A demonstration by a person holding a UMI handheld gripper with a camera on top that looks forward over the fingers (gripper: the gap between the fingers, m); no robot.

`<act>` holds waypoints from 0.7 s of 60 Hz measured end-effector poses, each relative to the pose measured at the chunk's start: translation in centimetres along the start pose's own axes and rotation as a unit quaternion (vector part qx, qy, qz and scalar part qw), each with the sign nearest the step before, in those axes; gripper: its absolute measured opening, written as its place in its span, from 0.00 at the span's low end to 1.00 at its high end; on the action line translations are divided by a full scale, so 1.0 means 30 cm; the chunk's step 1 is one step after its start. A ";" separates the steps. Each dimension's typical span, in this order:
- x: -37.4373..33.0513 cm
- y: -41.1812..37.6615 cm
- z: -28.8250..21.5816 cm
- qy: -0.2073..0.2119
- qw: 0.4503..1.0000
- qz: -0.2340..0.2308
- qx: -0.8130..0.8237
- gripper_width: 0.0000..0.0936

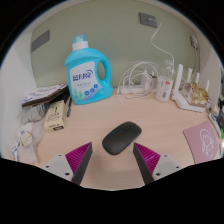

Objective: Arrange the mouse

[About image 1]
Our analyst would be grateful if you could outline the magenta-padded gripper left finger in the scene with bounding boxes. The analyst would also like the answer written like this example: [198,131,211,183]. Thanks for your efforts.
[42,141,93,186]

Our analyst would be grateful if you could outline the black pen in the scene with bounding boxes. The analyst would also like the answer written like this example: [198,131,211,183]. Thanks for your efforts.
[66,98,73,118]

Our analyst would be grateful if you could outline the gold foil bag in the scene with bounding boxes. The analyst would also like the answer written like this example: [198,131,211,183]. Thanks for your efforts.
[188,82,210,108]

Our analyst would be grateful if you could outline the white cable from socket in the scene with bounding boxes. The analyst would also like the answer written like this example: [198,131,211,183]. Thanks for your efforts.
[149,22,176,73]

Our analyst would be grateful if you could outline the grey wall socket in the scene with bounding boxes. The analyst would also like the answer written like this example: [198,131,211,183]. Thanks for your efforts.
[138,12,158,29]

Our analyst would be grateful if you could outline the tangled white cable bundle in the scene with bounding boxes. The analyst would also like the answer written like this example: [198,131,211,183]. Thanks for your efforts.
[116,60,161,104]

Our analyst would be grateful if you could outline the grey blank wall plate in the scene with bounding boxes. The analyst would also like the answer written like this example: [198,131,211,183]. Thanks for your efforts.
[30,29,51,53]

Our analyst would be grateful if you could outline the white router with antennas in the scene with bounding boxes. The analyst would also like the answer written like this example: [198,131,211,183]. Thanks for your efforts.
[171,63,212,113]

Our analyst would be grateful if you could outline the wall socket with white adapter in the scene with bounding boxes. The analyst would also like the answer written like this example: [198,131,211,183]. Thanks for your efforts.
[189,34,200,51]

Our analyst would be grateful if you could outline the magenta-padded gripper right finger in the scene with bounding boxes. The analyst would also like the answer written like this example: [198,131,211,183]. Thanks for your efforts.
[132,142,183,185]

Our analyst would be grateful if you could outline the white power strip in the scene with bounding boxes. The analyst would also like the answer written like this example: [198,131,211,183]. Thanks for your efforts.
[117,84,158,96]

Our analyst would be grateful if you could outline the clear bottle with white label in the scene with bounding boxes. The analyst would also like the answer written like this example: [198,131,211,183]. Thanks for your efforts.
[155,59,175,103]

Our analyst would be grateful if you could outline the pink mouse pad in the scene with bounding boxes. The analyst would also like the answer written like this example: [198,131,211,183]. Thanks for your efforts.
[182,120,222,164]

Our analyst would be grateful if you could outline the stack of books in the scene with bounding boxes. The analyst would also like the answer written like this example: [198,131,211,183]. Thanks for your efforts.
[21,83,70,108]

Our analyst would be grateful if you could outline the cream cardboard box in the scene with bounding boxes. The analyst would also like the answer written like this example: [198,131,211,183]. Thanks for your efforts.
[43,99,67,133]

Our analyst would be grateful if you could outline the blue detergent bottle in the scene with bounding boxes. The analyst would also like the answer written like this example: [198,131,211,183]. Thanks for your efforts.
[64,34,114,106]

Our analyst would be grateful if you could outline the crumpled plastic bags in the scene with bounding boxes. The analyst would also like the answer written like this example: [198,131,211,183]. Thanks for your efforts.
[11,106,48,164]

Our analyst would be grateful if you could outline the black computer mouse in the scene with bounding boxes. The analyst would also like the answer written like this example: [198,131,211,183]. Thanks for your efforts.
[101,121,143,156]

